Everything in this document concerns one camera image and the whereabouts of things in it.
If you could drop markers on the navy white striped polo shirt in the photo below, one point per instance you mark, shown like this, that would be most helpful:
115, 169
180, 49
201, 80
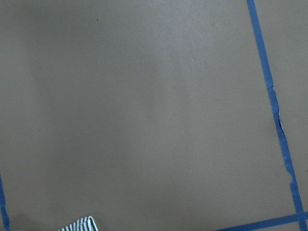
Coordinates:
83, 224

